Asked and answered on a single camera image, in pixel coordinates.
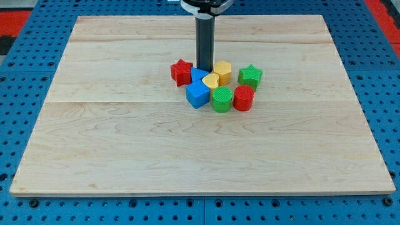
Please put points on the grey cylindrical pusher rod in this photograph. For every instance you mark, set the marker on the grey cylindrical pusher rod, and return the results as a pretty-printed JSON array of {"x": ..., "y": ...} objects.
[{"x": 205, "y": 43}]

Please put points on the red star block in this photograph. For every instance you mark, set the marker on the red star block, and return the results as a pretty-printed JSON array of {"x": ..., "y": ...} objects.
[{"x": 181, "y": 72}]

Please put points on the blue triangle block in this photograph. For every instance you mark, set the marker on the blue triangle block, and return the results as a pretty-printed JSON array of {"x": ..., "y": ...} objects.
[{"x": 198, "y": 74}]

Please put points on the green star block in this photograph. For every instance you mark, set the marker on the green star block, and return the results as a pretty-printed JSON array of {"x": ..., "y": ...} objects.
[{"x": 250, "y": 76}]

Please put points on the yellow hexagon block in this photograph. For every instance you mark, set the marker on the yellow hexagon block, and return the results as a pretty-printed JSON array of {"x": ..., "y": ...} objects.
[{"x": 223, "y": 69}]

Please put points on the yellow heart block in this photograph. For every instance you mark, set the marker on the yellow heart block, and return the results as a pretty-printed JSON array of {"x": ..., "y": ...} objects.
[{"x": 212, "y": 82}]

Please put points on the blue cube block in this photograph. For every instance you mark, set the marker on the blue cube block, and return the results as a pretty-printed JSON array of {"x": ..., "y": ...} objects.
[{"x": 197, "y": 93}]

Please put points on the green cylinder block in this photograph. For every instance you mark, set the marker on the green cylinder block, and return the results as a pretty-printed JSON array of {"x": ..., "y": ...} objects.
[{"x": 221, "y": 99}]

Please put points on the red cylinder block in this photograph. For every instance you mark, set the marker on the red cylinder block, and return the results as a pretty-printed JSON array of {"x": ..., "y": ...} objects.
[{"x": 243, "y": 97}]

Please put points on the light wooden board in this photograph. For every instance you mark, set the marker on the light wooden board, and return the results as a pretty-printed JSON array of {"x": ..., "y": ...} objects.
[{"x": 114, "y": 124}]

